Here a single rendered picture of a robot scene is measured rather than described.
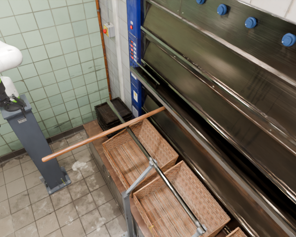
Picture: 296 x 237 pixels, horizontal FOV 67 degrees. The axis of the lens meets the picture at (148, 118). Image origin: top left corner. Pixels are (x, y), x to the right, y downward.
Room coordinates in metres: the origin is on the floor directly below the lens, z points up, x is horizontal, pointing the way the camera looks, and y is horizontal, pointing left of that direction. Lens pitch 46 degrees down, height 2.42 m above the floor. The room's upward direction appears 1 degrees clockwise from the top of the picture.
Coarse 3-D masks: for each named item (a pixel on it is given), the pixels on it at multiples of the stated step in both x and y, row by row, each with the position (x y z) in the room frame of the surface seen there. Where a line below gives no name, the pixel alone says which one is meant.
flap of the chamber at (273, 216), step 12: (132, 72) 1.47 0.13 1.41; (144, 72) 1.47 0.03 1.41; (144, 84) 1.32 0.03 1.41; (156, 96) 1.18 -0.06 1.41; (168, 96) 1.19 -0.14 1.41; (168, 108) 1.06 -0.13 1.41; (180, 108) 1.07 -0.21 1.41; (180, 120) 0.96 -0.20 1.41; (192, 120) 0.96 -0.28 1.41; (204, 120) 0.98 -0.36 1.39; (192, 132) 0.86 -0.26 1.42; (204, 132) 0.87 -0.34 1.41; (216, 132) 0.88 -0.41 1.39; (204, 144) 0.77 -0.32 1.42; (216, 144) 0.78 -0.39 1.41; (228, 144) 0.79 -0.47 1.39; (216, 156) 0.69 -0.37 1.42; (228, 156) 0.70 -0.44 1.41; (240, 156) 0.71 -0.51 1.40; (228, 168) 0.62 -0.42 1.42; (240, 168) 0.63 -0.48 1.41; (252, 168) 0.64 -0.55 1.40; (240, 180) 0.55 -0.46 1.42; (252, 180) 0.56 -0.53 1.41; (264, 180) 0.57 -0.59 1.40; (252, 192) 0.49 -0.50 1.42; (264, 192) 0.50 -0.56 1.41; (276, 192) 0.50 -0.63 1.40; (276, 204) 0.44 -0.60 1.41; (288, 204) 0.45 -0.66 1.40; (288, 216) 0.39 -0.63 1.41
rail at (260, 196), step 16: (144, 80) 1.33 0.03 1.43; (160, 96) 1.15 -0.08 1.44; (176, 112) 1.00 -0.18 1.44; (192, 128) 0.87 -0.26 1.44; (208, 144) 0.76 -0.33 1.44; (224, 160) 0.65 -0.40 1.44; (240, 176) 0.56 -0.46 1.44; (256, 192) 0.48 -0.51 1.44; (272, 208) 0.41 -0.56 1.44; (288, 224) 0.34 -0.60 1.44
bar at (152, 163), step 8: (112, 104) 1.35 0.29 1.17; (120, 120) 1.18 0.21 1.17; (128, 128) 1.09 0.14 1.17; (136, 136) 1.02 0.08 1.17; (144, 152) 0.88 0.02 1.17; (152, 160) 0.82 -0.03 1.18; (144, 176) 0.76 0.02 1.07; (160, 176) 0.71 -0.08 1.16; (136, 184) 0.73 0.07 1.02; (168, 184) 0.65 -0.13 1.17; (128, 192) 0.70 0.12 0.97; (176, 192) 0.60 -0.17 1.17; (128, 200) 0.68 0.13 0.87; (128, 208) 0.68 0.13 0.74; (184, 208) 0.51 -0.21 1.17; (128, 216) 0.67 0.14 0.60; (192, 216) 0.47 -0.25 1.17; (128, 224) 0.67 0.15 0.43; (200, 224) 0.43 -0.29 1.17; (128, 232) 0.68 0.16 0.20; (200, 232) 0.39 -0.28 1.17
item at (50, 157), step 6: (162, 108) 1.28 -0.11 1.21; (144, 114) 1.21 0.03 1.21; (150, 114) 1.21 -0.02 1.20; (132, 120) 1.14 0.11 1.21; (138, 120) 1.15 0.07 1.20; (120, 126) 1.08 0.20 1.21; (102, 132) 1.02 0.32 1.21; (108, 132) 1.03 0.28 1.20; (90, 138) 0.97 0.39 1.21; (96, 138) 0.97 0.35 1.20; (78, 144) 0.91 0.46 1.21; (84, 144) 0.93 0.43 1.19; (60, 150) 0.86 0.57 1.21; (66, 150) 0.86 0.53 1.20; (48, 156) 0.81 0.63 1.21; (54, 156) 0.82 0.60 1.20
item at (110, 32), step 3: (105, 24) 2.08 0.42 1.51; (111, 24) 2.09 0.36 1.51; (105, 27) 2.06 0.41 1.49; (108, 27) 2.03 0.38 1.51; (111, 27) 2.04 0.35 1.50; (114, 27) 2.06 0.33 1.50; (108, 30) 2.02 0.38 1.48; (111, 30) 2.04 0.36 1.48; (114, 30) 2.05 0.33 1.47; (105, 33) 2.08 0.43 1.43; (108, 33) 2.03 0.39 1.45; (111, 33) 2.04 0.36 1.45; (114, 33) 2.05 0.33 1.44; (108, 36) 2.03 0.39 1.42; (111, 36) 2.04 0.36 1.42; (114, 36) 2.05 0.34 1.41
